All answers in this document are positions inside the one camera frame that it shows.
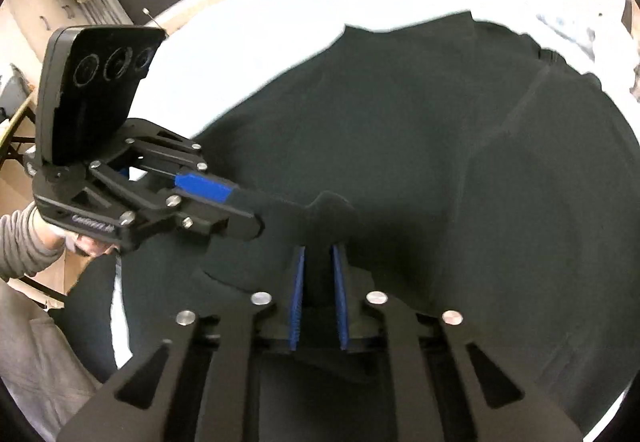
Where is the black camera box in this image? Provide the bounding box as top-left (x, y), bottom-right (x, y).
top-left (35, 26), bottom-right (166, 167)

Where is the person left hand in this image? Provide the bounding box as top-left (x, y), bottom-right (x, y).
top-left (32, 210), bottom-right (116, 258)

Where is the black jacket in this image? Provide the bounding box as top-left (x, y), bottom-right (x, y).
top-left (62, 10), bottom-right (640, 438)

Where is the light blue quilted bedspread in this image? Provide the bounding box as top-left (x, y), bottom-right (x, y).
top-left (106, 0), bottom-right (640, 442)

